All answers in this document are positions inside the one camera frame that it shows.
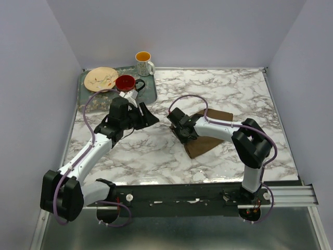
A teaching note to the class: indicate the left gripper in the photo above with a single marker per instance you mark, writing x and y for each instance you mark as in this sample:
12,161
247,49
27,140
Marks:
148,119

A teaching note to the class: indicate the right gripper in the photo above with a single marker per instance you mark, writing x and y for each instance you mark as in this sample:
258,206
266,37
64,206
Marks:
183,140

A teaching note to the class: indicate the brown cloth napkin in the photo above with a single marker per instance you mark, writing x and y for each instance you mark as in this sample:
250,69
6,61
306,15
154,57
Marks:
204,144

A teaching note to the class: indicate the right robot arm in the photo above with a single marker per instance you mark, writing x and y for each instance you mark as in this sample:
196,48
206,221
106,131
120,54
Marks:
251,143

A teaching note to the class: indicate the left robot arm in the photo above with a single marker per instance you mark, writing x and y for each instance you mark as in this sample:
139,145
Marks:
62,192

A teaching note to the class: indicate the black skull mug red inside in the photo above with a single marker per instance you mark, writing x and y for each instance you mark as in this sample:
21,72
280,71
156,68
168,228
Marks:
126,83

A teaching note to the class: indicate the white mug orange inside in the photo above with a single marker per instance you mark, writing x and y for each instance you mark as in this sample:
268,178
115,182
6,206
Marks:
144,65

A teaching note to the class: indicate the floral green tray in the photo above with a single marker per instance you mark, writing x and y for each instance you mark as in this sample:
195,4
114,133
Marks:
102,101

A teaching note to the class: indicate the beige floral plate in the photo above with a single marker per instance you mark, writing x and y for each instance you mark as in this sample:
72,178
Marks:
101,78

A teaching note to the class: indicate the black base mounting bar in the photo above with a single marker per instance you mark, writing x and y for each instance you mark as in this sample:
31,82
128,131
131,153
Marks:
180,200

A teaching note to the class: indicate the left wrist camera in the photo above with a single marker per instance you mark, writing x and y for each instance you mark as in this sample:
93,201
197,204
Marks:
130,96

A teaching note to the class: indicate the aluminium frame rail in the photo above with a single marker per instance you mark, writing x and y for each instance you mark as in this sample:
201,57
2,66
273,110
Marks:
290,221

